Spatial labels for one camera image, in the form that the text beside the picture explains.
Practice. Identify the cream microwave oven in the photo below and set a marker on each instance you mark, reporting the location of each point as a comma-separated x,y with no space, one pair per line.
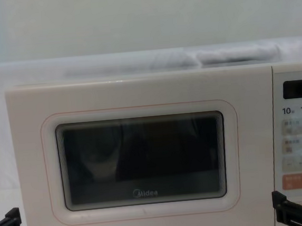
144,92

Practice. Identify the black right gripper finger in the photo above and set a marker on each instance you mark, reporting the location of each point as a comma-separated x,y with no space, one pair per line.
284,212

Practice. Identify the oven control panel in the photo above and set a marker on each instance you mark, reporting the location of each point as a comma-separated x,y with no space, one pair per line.
301,137

